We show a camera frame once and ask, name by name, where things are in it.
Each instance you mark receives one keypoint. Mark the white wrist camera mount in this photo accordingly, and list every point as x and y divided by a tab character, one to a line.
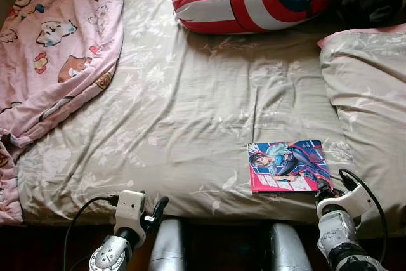
129	207
352	200

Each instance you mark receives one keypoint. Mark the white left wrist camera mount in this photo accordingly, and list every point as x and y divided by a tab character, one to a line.
129	207

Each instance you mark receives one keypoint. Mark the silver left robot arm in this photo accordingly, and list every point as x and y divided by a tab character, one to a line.
114	252

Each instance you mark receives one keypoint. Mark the beige floral bed sheet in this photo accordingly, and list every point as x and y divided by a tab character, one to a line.
190	106

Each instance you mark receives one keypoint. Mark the silver robot leg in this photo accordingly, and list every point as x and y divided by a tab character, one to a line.
167	245
290	249

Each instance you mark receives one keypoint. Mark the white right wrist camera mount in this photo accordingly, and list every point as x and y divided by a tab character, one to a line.
352	200

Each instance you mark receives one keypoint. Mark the pink cartoon print blanket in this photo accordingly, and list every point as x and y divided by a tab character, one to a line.
57	49

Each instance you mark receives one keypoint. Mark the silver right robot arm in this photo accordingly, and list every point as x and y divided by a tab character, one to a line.
342	239

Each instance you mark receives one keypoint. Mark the red white striped bolster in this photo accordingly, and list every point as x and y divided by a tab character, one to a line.
254	1

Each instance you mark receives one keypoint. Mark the silver robot right leg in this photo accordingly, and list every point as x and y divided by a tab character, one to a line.
290	249

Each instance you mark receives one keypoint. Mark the beige floral pink-edged pillow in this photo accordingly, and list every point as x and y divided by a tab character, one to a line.
371	93

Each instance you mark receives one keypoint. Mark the colourful comic book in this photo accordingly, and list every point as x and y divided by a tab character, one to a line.
288	166

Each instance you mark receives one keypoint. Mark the silver robot left leg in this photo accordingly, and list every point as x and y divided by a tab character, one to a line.
167	245

